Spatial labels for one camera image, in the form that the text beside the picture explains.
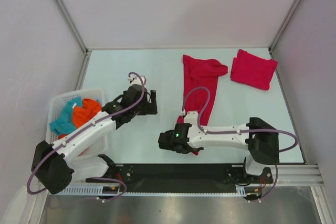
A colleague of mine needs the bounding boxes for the magenta t shirt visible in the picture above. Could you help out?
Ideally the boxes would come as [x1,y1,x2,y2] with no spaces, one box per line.
[176,54,228,157]
[230,49,278,91]

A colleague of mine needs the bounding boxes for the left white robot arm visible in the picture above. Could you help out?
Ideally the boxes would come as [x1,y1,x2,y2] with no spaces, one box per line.
[31,84,157,194]

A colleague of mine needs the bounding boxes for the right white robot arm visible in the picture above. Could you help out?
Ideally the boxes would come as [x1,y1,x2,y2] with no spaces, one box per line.
[158,115,280,183]

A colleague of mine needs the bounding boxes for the orange t shirt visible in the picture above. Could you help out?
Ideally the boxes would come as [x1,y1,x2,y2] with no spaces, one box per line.
[57,98,103,156]

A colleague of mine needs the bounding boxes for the teal t shirt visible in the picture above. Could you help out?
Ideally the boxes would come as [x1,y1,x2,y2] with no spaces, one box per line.
[49,97,102,135]

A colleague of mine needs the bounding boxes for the white plastic laundry basket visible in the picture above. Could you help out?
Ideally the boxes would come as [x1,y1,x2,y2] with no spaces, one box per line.
[45,88,106,143]

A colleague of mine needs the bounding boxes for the folded magenta t shirt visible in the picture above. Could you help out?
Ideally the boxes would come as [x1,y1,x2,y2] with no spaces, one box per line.
[230,49,278,91]

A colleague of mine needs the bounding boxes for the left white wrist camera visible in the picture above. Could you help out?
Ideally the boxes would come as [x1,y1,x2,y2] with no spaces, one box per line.
[127,75,146,87]

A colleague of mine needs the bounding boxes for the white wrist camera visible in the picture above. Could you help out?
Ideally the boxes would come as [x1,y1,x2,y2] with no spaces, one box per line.
[182,110,199,125]
[127,75,146,87]

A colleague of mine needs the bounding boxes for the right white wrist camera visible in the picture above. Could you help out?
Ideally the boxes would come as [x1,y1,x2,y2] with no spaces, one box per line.
[182,110,199,125]

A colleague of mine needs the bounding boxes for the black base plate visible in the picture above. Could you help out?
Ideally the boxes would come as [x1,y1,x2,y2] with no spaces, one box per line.
[103,164,274,188]

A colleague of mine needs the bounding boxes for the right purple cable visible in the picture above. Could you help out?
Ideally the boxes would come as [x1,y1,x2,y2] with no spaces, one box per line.
[182,87,300,202]

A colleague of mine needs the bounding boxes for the purple cable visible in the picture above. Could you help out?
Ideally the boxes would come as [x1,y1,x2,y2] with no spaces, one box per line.
[27,71,148,204]
[182,87,300,202]

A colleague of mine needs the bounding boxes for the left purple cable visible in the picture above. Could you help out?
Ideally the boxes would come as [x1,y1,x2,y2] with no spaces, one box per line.
[27,71,148,204]

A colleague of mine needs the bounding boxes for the grey slotted cable duct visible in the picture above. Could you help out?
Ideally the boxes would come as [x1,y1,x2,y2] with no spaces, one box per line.
[59,183,262,197]

